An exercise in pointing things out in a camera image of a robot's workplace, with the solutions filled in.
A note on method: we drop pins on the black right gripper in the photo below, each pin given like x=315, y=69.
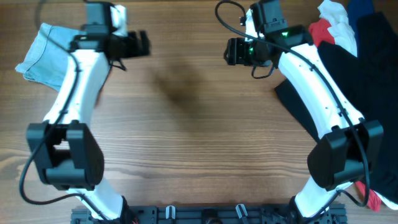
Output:
x=236, y=50

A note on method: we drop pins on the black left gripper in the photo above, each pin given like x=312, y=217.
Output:
x=134, y=40

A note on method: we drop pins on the light blue denim shorts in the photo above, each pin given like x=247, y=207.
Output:
x=45, y=63

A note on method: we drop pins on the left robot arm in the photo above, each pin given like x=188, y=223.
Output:
x=63, y=149

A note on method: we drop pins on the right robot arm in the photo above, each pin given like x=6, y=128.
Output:
x=348, y=145

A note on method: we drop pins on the red garment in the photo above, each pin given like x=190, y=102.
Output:
x=319, y=32

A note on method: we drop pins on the white garment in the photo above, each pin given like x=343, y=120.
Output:
x=340, y=30

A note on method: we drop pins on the navy blue garment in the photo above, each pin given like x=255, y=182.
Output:
x=358, y=15

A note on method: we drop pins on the black garment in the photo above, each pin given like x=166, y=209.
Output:
x=369, y=82

